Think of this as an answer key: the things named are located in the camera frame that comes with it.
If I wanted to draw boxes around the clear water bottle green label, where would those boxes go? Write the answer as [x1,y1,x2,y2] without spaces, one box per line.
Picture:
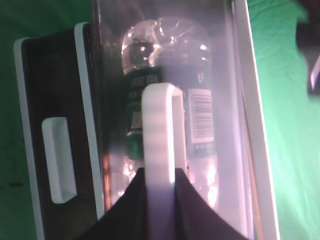
[121,17,219,208]

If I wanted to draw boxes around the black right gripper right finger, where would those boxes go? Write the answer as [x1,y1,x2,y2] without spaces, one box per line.
[174,168,247,240]

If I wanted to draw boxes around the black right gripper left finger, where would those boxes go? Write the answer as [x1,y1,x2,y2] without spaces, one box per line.
[78,167,149,240]

